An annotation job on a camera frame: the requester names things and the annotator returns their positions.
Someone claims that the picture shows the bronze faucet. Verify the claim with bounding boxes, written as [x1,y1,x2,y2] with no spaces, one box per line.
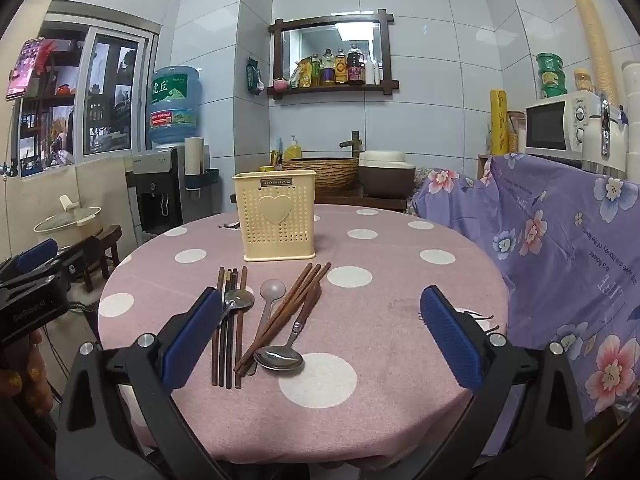
[339,131,362,158]

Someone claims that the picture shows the white microwave oven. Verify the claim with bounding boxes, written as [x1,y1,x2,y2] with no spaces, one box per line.
[524,92,601,161]

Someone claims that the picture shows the brown wooden chopstick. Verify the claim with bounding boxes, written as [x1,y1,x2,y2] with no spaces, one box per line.
[243,262,332,376]
[211,266,226,387]
[235,266,248,390]
[233,262,314,370]
[237,264,322,373]

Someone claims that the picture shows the green hanging packet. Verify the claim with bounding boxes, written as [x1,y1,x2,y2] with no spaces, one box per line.
[245,57,265,96]

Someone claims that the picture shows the dark soy sauce bottle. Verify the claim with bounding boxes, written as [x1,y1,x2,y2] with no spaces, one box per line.
[346,43,365,85]

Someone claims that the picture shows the cream plastic utensil holder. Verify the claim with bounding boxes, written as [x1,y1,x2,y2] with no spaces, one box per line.
[232,170,318,263]

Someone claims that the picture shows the wooden-handled metal spoon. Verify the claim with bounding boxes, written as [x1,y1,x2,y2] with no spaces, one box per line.
[253,282,322,372]

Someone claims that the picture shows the all-metal spoon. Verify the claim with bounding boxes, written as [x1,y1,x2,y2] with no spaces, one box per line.
[216,289,256,331]

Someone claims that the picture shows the yellow wrapped roll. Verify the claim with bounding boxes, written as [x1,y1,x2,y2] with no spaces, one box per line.
[489,89,510,157]

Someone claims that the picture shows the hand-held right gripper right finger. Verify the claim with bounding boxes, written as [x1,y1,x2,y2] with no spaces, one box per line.
[400,285,586,480]

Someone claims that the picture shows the blue water jug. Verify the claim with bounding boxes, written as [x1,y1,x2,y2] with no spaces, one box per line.
[148,66,203,149]

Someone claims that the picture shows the translucent plastic spoon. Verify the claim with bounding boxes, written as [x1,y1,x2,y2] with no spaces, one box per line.
[247,278,287,376]

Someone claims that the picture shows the yellow sauce pouch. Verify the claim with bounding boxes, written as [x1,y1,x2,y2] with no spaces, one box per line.
[290,57,313,88]

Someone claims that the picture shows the stack of green bowls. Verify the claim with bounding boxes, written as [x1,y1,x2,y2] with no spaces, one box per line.
[536,52,567,99]

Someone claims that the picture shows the white cup stack tube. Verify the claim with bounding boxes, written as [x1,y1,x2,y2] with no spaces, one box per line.
[184,136,205,192]

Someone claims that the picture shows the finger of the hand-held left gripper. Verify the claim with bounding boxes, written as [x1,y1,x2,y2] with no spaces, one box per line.
[52,237,103,281]
[0,238,63,288]

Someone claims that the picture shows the dark wooden counter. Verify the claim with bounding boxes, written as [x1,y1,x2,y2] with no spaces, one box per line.
[314,191,409,214]

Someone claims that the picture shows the woven utensil basket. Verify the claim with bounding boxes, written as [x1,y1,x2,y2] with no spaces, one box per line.
[507,110,527,155]

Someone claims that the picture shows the sliding glass window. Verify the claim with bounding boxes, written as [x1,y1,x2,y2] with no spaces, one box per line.
[17,9,160,173]

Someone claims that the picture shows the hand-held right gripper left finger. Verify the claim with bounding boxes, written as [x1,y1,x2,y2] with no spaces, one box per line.
[55,286,224,480]

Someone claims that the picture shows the brown and white cooker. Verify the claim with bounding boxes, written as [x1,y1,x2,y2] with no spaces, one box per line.
[358,150,417,200]

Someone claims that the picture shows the wooden framed mirror shelf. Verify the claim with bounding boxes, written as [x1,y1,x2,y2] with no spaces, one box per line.
[267,9,401,97]

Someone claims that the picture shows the purple floral cloth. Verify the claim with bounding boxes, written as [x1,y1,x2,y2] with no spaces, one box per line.
[412,152,640,426]

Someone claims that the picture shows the pink polka dot tablecloth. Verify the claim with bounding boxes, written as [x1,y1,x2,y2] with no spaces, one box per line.
[97,204,510,463]

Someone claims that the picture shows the grey water dispenser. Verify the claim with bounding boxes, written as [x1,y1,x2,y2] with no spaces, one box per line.
[125,147,211,237]

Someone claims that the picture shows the person's left hand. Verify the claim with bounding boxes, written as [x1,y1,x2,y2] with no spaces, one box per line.
[0,330,54,421]

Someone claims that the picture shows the dark wooden stool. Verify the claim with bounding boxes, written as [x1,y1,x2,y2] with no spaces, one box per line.
[80,225,123,292]

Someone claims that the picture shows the white pot with lid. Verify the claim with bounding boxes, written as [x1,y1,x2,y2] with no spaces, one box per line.
[34,195,103,249]

